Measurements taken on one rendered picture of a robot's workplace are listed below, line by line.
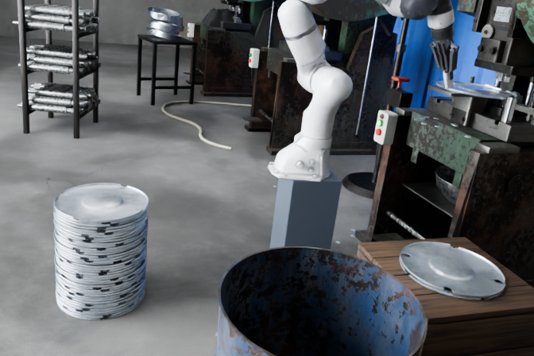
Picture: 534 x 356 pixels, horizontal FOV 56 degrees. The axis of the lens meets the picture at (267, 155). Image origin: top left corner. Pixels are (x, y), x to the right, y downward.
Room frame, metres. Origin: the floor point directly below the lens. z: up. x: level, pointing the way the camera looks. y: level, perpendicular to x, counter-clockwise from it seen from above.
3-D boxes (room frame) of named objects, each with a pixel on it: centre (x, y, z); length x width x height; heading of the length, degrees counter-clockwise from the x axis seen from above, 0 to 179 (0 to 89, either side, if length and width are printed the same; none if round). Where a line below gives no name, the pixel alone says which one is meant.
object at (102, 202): (1.48, 0.51, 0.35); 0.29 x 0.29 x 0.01
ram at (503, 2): (1.96, -0.84, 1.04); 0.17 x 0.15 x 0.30; 113
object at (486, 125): (1.98, -0.88, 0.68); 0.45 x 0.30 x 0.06; 23
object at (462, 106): (1.91, -0.72, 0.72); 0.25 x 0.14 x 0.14; 113
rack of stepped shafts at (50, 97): (3.29, 1.42, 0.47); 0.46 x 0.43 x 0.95; 93
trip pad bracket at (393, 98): (2.17, -0.54, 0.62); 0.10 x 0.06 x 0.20; 23
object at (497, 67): (1.98, -0.88, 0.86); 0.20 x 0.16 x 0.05; 23
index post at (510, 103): (1.76, -0.83, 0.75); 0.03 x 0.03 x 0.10; 23
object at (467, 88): (1.92, -0.76, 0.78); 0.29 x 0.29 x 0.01
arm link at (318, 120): (1.68, -0.18, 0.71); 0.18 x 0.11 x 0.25; 27
